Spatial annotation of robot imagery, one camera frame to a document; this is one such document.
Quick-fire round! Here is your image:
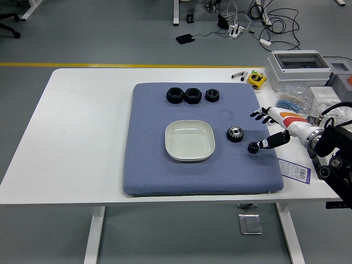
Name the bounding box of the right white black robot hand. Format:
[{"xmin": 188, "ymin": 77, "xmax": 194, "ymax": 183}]
[{"xmin": 249, "ymin": 106, "xmax": 314, "ymax": 151}]

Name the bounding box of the small black gear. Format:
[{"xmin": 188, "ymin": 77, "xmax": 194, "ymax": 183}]
[{"xmin": 247, "ymin": 141, "xmax": 261, "ymax": 155}]

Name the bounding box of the large dark metal gear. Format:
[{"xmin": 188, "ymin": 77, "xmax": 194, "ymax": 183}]
[{"xmin": 226, "ymin": 125, "xmax": 245, "ymax": 144}]

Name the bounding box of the small white box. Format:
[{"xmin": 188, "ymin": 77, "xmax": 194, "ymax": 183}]
[{"xmin": 310, "ymin": 86, "xmax": 340, "ymax": 105}]

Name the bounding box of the grey box with orange button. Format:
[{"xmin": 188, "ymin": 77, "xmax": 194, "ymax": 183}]
[{"xmin": 327, "ymin": 62, "xmax": 352, "ymax": 103}]

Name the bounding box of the small black hex nut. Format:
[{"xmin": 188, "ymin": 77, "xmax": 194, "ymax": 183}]
[{"xmin": 205, "ymin": 87, "xmax": 220, "ymax": 103}]

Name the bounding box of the large black hex nut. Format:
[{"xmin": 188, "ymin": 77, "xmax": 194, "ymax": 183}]
[
  {"xmin": 183, "ymin": 87, "xmax": 202, "ymax": 105},
  {"xmin": 166, "ymin": 87, "xmax": 184, "ymax": 105}
]

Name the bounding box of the bag of blue resistors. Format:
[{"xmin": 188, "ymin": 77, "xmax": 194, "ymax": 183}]
[{"xmin": 274, "ymin": 84, "xmax": 314, "ymax": 114}]

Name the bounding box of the clear crumpled plastic bag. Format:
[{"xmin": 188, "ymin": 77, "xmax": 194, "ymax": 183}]
[{"xmin": 310, "ymin": 97, "xmax": 352, "ymax": 124}]

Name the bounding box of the purple white label card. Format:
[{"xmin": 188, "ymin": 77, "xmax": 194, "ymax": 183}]
[{"xmin": 277, "ymin": 158, "xmax": 312, "ymax": 184}]

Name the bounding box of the yellow tape measure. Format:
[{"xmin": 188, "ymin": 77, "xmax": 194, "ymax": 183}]
[{"xmin": 247, "ymin": 70, "xmax": 267, "ymax": 90}]

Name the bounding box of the white square dish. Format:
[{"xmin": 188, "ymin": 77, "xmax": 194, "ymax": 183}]
[{"xmin": 164, "ymin": 119, "xmax": 216, "ymax": 162}]

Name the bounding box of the white power strip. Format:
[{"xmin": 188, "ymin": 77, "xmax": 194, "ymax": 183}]
[{"xmin": 228, "ymin": 24, "xmax": 245, "ymax": 39}]

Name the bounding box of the metal floor plate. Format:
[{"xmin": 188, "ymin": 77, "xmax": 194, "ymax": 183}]
[{"xmin": 238, "ymin": 213, "xmax": 263, "ymax": 235}]

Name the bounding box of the black charger block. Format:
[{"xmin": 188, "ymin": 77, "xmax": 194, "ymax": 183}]
[{"xmin": 217, "ymin": 13, "xmax": 229, "ymax": 29}]

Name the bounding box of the black power adapter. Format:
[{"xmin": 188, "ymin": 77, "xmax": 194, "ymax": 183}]
[{"xmin": 175, "ymin": 34, "xmax": 195, "ymax": 45}]

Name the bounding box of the blue textured cushion mat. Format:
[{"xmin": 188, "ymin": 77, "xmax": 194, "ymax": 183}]
[{"xmin": 122, "ymin": 82, "xmax": 284, "ymax": 196}]

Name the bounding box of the white table leg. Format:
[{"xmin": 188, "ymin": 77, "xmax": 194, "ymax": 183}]
[
  {"xmin": 172, "ymin": 0, "xmax": 181, "ymax": 27},
  {"xmin": 20, "ymin": 0, "xmax": 43, "ymax": 21}
]

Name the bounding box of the white table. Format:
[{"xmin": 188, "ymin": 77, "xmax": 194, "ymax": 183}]
[{"xmin": 0, "ymin": 68, "xmax": 343, "ymax": 264}]

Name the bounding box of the black office chair base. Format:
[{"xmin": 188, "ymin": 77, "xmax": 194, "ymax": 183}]
[{"xmin": 0, "ymin": 0, "xmax": 21, "ymax": 39}]

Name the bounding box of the grey enclosure with clear lid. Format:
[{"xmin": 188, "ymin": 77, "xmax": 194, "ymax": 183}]
[{"xmin": 265, "ymin": 49, "xmax": 333, "ymax": 93}]

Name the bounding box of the black cable coil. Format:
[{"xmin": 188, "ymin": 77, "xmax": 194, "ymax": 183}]
[{"xmin": 247, "ymin": 0, "xmax": 302, "ymax": 52}]

